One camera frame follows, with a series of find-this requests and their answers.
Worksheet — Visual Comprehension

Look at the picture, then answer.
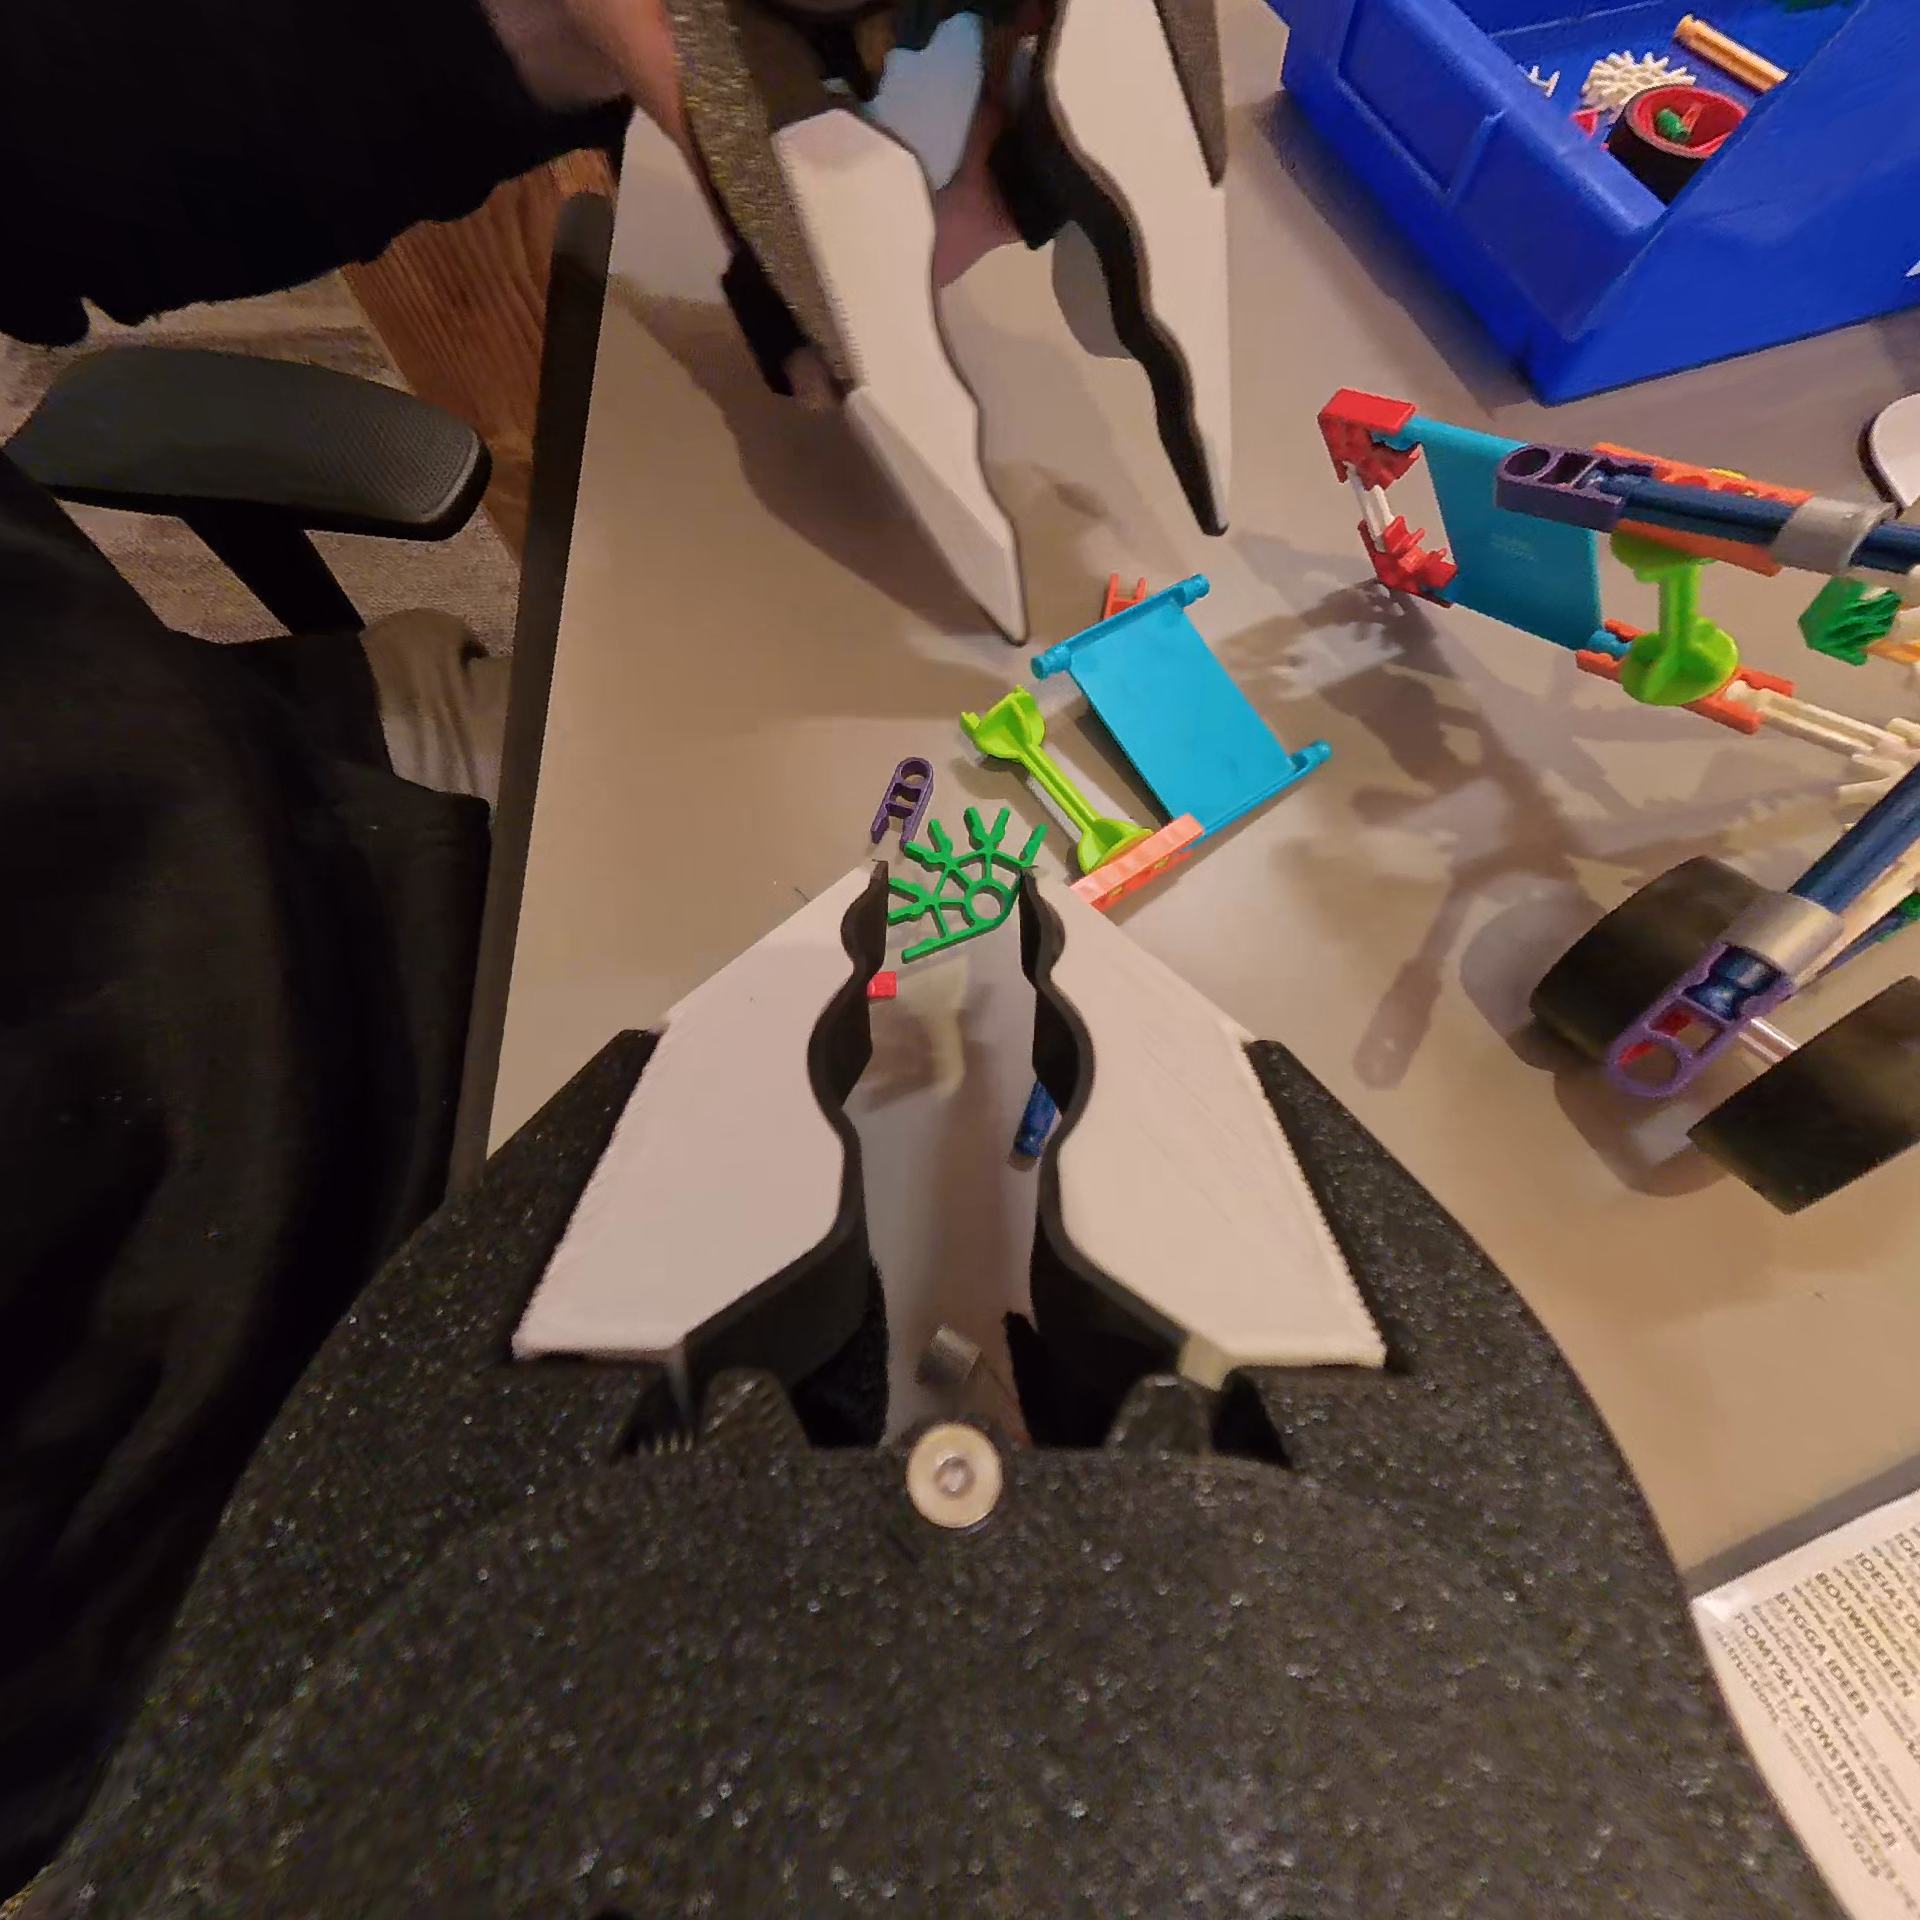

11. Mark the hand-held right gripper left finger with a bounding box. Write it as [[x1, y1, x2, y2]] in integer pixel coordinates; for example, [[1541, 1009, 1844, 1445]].
[[512, 862, 893, 1384]]

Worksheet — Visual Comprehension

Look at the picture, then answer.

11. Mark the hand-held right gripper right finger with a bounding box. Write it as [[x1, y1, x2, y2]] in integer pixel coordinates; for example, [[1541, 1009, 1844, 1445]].
[[1017, 874, 1388, 1394]]

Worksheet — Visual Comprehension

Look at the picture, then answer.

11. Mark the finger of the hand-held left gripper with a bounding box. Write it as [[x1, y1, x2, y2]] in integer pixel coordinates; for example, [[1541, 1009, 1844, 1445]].
[[990, 0, 1233, 541], [772, 106, 1032, 647]]

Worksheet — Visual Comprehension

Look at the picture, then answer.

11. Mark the blue parts bin with tag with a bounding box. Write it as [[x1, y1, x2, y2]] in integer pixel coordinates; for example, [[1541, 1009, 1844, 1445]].
[[1265, 0, 1920, 408]]

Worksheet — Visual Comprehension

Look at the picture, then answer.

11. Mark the green fan toy connector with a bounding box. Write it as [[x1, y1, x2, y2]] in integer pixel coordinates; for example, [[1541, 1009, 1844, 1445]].
[[881, 805, 1049, 967]]

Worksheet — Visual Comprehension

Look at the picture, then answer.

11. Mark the colourful construction toy model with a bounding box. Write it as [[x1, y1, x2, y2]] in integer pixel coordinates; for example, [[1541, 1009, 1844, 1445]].
[[1316, 386, 1920, 1216]]

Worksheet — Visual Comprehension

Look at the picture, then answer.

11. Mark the lime green toy spool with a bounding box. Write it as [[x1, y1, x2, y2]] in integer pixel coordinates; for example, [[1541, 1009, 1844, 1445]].
[[960, 687, 1160, 877]]

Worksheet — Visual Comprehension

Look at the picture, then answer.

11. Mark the person's left forearm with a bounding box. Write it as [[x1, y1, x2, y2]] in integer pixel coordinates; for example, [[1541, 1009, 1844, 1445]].
[[0, 0, 646, 349]]

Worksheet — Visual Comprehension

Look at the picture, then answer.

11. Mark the person's left hand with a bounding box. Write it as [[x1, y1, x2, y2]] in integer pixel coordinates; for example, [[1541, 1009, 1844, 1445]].
[[486, 0, 693, 122]]

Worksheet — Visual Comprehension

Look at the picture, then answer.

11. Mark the wooden column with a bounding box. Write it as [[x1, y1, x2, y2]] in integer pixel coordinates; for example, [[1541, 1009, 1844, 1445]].
[[337, 146, 618, 560]]

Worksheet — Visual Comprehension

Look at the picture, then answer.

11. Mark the black toy wheel red hub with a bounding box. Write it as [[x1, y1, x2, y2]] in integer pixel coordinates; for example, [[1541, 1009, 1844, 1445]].
[[1601, 85, 1752, 208]]

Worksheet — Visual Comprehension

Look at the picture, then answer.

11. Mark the yellow toy rod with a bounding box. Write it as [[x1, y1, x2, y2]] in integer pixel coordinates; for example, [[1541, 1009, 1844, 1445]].
[[1669, 13, 1790, 96]]

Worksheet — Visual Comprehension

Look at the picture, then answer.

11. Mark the printed instruction leaflet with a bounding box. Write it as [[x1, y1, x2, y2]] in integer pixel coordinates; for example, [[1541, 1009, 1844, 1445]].
[[1689, 1489, 1920, 1920]]

